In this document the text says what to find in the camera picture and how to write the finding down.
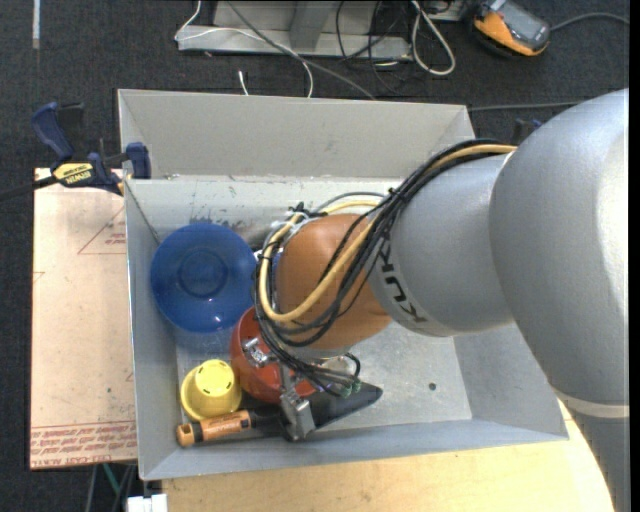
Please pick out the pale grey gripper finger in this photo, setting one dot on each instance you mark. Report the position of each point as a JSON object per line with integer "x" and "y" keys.
{"x": 307, "y": 417}
{"x": 289, "y": 417}

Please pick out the grey metal bin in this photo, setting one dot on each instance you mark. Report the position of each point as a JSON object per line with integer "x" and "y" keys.
{"x": 280, "y": 135}

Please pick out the yellow cup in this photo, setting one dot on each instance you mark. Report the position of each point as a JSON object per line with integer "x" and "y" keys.
{"x": 212, "y": 390}

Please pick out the brown cardboard board, red print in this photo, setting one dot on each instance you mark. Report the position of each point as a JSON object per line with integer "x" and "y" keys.
{"x": 80, "y": 320}

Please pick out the orange-red bowl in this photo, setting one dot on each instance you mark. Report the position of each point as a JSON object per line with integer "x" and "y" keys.
{"x": 247, "y": 370}

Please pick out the black flat wedge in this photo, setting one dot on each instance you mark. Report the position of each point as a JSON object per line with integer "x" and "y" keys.
{"x": 345, "y": 405}

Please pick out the blue bowl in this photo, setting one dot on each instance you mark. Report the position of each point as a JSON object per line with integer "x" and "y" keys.
{"x": 200, "y": 277}

